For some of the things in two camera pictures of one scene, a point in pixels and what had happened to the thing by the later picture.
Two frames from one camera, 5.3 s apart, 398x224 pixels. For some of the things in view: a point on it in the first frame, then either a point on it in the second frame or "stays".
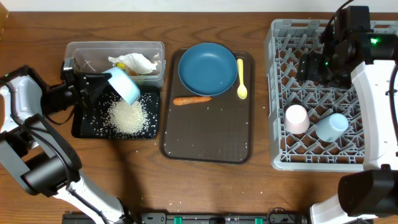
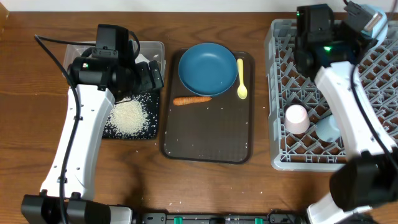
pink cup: [296, 119] stays
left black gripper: [84, 88] → [150, 81]
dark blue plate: [207, 69] stays
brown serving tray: [217, 129] stays
